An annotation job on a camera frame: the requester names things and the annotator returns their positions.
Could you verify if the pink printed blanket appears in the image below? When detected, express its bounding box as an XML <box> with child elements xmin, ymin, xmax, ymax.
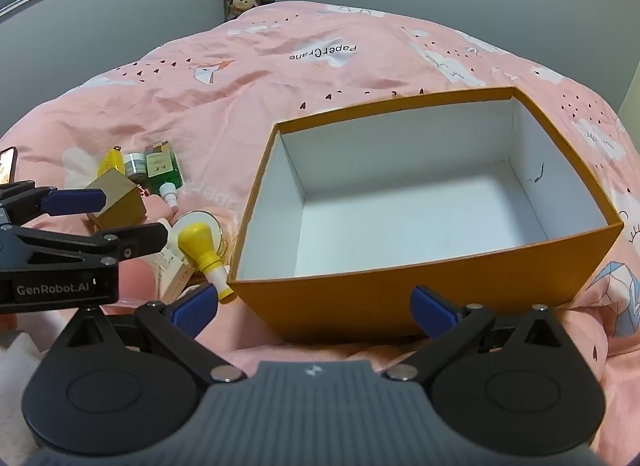
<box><xmin>0</xmin><ymin>0</ymin><xmax>640</xmax><ymax>447</ymax></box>

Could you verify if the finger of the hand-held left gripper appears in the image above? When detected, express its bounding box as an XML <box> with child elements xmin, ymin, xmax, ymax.
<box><xmin>0</xmin><ymin>181</ymin><xmax>107</xmax><ymax>231</ymax></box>
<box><xmin>0</xmin><ymin>222</ymin><xmax>170</xmax><ymax>275</ymax></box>

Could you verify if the green liquid bottle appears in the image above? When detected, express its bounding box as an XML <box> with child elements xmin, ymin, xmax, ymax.
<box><xmin>144</xmin><ymin>142</ymin><xmax>185</xmax><ymax>211</ymax></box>

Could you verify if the gold cube box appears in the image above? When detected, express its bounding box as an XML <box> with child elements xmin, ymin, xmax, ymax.
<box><xmin>85</xmin><ymin>169</ymin><xmax>147</xmax><ymax>233</ymax></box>

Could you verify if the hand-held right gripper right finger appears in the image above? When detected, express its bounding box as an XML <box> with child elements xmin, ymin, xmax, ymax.
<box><xmin>382</xmin><ymin>285</ymin><xmax>577</xmax><ymax>382</ymax></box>

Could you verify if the yellow bulb-shaped bottle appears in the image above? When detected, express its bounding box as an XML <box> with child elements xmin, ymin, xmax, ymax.
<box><xmin>178</xmin><ymin>222</ymin><xmax>235</xmax><ymax>303</ymax></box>

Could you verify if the round cream compact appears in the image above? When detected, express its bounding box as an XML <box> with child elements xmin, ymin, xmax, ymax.
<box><xmin>167</xmin><ymin>210</ymin><xmax>224</xmax><ymax>257</ymax></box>

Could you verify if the small white-lidded jar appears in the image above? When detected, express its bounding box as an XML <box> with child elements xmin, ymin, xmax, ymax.
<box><xmin>123</xmin><ymin>153</ymin><xmax>147</xmax><ymax>179</ymax></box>

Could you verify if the smartphone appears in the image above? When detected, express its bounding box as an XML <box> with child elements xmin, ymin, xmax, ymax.
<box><xmin>0</xmin><ymin>147</ymin><xmax>18</xmax><ymax>185</ymax></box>

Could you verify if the orange cardboard box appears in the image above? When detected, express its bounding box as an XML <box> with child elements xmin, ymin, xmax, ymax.
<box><xmin>227</xmin><ymin>86</ymin><xmax>626</xmax><ymax>345</ymax></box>

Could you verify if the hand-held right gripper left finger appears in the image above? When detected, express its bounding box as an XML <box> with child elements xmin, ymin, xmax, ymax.
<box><xmin>49</xmin><ymin>283</ymin><xmax>246</xmax><ymax>385</ymax></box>

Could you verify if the yellow tape measure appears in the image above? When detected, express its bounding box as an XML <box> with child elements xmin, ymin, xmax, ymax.
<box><xmin>96</xmin><ymin>146</ymin><xmax>126</xmax><ymax>178</ymax></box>

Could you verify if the small cream carton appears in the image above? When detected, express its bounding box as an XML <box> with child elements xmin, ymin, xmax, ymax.
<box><xmin>150</xmin><ymin>245</ymin><xmax>194</xmax><ymax>297</ymax></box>

